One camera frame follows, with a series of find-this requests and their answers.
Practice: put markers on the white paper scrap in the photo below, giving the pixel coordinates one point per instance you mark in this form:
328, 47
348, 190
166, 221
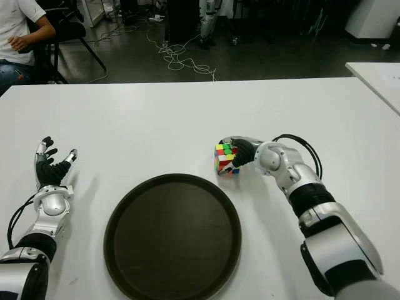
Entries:
386, 47

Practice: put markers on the right silver black robot arm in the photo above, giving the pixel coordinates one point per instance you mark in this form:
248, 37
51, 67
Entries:
273, 159

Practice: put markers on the multicoloured Rubik's cube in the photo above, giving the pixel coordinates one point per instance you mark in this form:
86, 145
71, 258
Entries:
223, 154

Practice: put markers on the black office chair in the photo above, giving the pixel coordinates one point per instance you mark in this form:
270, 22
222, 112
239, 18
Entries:
68, 31

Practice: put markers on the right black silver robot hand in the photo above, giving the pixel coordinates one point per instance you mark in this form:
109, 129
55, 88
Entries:
245, 151

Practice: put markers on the round dark brown plate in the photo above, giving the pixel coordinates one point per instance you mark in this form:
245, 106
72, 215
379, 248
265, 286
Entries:
172, 237

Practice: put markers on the silver humanoid robot legs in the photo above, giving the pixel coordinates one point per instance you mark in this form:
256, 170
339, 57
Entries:
207, 25

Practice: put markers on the white framed board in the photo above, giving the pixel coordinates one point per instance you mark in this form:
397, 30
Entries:
93, 12

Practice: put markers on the seated person in white shirt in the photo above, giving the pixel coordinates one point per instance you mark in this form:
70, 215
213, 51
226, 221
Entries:
14, 25

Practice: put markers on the white cabinet with black base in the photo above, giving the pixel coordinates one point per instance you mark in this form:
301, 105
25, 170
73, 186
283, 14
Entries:
372, 18

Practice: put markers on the white side table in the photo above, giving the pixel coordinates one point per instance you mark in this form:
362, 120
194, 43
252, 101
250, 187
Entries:
375, 81

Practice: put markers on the white paper sheet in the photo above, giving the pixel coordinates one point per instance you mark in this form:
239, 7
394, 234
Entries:
392, 81

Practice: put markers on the white power strip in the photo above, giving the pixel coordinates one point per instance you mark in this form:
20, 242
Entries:
155, 19

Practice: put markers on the left silver black robot arm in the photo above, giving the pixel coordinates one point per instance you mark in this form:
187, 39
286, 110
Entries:
51, 204

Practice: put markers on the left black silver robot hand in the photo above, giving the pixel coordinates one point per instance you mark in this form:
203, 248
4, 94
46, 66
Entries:
48, 172

